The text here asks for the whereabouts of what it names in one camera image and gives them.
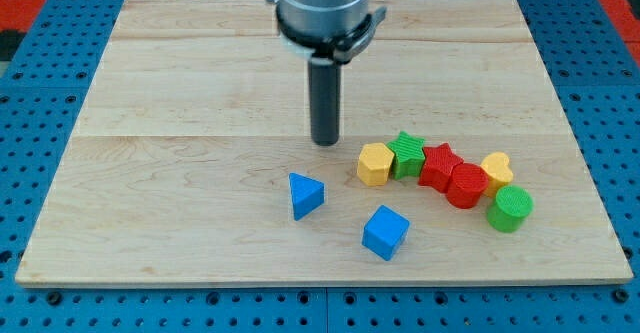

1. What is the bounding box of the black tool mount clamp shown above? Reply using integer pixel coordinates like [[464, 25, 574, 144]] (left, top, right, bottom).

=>
[[275, 6, 387, 66]]

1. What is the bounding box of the yellow heart block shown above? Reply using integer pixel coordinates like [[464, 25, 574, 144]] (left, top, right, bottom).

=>
[[480, 152, 514, 198]]

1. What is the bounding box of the green star block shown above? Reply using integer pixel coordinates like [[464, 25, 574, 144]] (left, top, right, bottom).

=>
[[387, 131, 425, 180]]

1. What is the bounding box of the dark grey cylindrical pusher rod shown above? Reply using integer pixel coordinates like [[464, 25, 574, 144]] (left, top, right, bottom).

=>
[[307, 62, 341, 146]]

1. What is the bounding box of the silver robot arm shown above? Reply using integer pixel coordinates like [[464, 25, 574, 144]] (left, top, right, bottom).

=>
[[266, 0, 386, 146]]

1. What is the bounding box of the yellow hexagon block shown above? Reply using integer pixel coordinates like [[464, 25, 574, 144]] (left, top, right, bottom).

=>
[[356, 143, 395, 186]]

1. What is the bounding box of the red cylinder block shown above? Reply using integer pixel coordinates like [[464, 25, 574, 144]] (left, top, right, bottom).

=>
[[445, 163, 489, 209]]

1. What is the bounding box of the blue triangle block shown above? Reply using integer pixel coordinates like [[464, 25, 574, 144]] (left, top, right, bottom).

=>
[[289, 173, 325, 221]]

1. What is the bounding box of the red star block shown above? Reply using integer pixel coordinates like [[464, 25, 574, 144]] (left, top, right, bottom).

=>
[[418, 142, 464, 193]]

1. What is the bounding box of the green cylinder block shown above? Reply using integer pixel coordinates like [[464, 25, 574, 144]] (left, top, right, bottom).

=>
[[486, 185, 534, 233]]

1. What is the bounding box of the wooden board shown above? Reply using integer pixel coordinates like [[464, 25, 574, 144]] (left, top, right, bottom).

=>
[[15, 0, 633, 288]]

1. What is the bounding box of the blue cube block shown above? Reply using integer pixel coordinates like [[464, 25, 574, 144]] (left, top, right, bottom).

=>
[[361, 205, 410, 261]]

